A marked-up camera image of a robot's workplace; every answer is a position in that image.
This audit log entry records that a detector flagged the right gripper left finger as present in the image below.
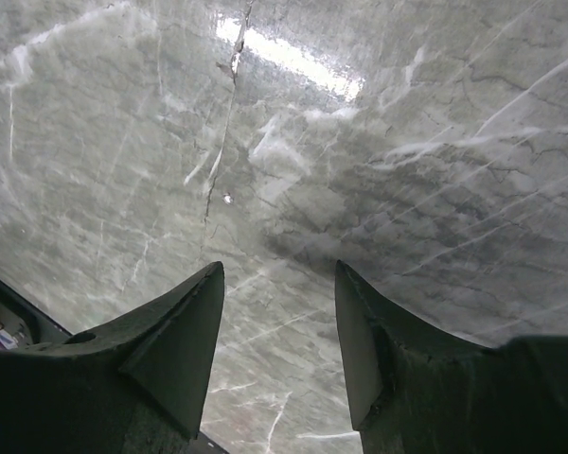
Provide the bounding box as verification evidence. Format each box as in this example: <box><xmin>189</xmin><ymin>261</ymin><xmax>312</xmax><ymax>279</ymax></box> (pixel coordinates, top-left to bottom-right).
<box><xmin>0</xmin><ymin>262</ymin><xmax>224</xmax><ymax>453</ymax></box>

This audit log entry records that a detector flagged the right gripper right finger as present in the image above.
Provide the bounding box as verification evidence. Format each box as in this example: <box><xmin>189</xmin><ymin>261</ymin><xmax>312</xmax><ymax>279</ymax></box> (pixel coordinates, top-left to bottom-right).
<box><xmin>335</xmin><ymin>262</ymin><xmax>568</xmax><ymax>453</ymax></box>

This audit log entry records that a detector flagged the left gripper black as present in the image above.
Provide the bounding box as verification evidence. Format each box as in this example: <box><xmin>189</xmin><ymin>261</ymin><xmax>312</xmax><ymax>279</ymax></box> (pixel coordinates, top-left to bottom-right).
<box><xmin>0</xmin><ymin>280</ymin><xmax>71</xmax><ymax>349</ymax></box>

